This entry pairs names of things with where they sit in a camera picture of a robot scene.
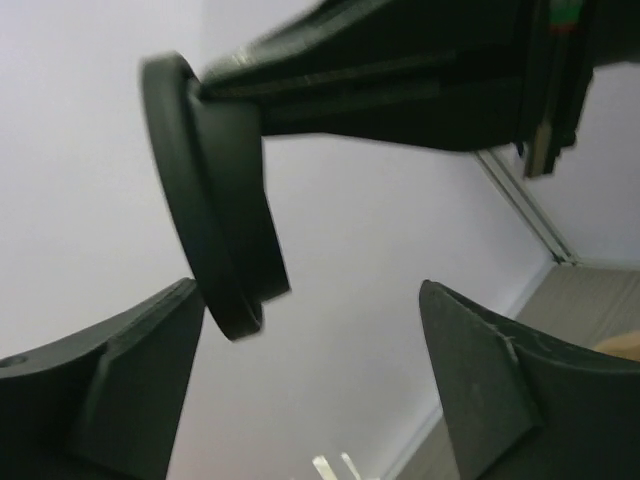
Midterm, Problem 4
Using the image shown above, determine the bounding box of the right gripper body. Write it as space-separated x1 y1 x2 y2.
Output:
515 0 639 178

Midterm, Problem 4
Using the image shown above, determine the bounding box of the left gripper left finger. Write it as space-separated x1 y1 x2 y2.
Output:
1 278 205 479

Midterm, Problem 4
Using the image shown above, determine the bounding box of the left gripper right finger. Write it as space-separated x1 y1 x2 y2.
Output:
419 281 639 479

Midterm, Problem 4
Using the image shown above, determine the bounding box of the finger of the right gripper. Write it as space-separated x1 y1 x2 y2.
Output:
200 73 522 150
203 1 525 83

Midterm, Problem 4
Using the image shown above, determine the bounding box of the brown pulp cup carrier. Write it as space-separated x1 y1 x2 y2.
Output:
594 330 640 362

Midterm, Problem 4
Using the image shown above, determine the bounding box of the black plastic cup lid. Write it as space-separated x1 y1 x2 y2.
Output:
140 53 290 341

